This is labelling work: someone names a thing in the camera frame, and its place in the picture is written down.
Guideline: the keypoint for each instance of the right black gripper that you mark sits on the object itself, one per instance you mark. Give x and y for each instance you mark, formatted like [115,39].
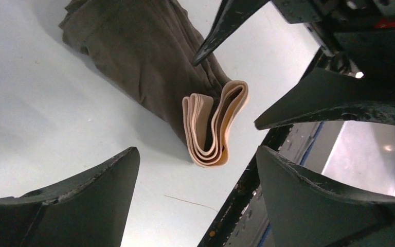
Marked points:
[359,84]

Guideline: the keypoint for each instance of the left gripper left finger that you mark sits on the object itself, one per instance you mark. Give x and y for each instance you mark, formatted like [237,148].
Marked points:
[87,209]

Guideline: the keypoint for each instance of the aluminium frame rail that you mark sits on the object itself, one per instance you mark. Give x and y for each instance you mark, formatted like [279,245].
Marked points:
[358,154]

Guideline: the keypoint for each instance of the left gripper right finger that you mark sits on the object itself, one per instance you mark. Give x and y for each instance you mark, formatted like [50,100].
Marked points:
[306,208]

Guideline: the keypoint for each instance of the brown boxer briefs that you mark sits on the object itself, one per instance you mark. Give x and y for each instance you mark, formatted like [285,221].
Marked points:
[146,48]

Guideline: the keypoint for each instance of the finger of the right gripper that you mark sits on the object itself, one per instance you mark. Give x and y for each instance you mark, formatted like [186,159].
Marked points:
[229,17]

